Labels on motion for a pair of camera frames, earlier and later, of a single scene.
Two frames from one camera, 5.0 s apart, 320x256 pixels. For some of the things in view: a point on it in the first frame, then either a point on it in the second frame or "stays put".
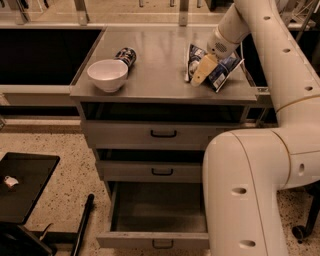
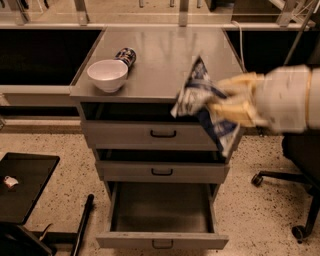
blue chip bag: (220, 74) to (198, 94)
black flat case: (22, 178) stays put
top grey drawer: (156, 126) stays put
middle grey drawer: (150, 165) stays put
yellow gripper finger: (205, 67) to (239, 112)
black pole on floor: (78, 241) stays put
